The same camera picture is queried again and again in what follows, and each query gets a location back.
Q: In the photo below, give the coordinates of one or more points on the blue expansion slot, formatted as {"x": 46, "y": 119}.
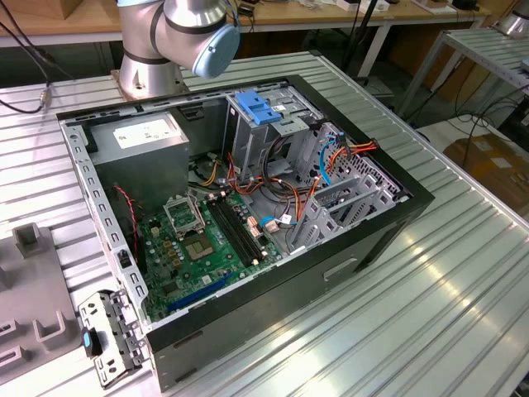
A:
{"x": 198, "y": 291}

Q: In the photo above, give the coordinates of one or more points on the blue plastic drive latch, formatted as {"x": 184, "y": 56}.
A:
{"x": 256, "y": 109}

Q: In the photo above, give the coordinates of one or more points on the black latch with blue mark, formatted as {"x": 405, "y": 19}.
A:
{"x": 87, "y": 341}

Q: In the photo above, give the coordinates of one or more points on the black case fan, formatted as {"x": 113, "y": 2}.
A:
{"x": 124, "y": 215}

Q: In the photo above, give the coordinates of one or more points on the green motherboard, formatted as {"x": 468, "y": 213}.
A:
{"x": 215, "y": 269}

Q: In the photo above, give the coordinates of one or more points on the grey power supply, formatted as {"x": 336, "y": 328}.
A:
{"x": 140, "y": 165}

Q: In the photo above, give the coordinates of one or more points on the black tripod stand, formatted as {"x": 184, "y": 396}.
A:
{"x": 364, "y": 25}

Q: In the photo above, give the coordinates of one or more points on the CPU socket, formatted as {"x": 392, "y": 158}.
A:
{"x": 199, "y": 248}

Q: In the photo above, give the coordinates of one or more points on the metal rear slot bracket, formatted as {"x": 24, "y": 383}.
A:
{"x": 120, "y": 326}

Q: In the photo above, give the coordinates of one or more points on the black open PC case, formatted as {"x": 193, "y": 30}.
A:
{"x": 289, "y": 289}

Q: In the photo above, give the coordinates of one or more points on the brown cardboard box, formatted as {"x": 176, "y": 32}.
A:
{"x": 492, "y": 165}

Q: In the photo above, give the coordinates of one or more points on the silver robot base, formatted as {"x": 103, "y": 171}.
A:
{"x": 514, "y": 25}

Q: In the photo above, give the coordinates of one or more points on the small black rim clip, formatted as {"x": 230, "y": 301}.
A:
{"x": 123, "y": 258}

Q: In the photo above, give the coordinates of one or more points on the wooden desk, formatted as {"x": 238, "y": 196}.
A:
{"x": 289, "y": 16}

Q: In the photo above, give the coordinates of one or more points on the metal slat side table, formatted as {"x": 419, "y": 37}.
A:
{"x": 483, "y": 49}

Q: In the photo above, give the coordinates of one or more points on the grey parts rack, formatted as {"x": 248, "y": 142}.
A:
{"x": 33, "y": 289}

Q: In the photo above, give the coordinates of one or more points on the grey optical drive cage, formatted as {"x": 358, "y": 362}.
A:
{"x": 248, "y": 144}

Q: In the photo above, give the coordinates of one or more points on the grey metal disk bay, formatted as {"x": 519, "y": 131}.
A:
{"x": 318, "y": 219}

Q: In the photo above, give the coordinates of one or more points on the black RAM slot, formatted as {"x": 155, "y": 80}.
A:
{"x": 231, "y": 233}
{"x": 244, "y": 227}

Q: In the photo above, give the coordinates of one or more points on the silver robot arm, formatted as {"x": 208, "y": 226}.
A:
{"x": 144, "y": 41}

